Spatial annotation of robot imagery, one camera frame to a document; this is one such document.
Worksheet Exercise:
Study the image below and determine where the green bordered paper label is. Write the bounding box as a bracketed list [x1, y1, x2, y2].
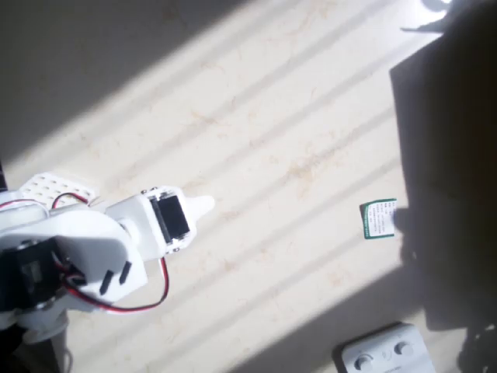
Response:
[360, 197, 398, 240]

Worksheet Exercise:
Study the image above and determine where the red white black servo cable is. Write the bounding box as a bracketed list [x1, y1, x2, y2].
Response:
[0, 191, 94, 213]
[57, 256, 171, 316]

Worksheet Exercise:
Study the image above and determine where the white control box with knobs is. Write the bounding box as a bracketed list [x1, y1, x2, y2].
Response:
[332, 322, 436, 373]

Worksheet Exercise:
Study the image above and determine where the white perforated base plate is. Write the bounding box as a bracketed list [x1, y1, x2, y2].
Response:
[19, 171, 100, 207]

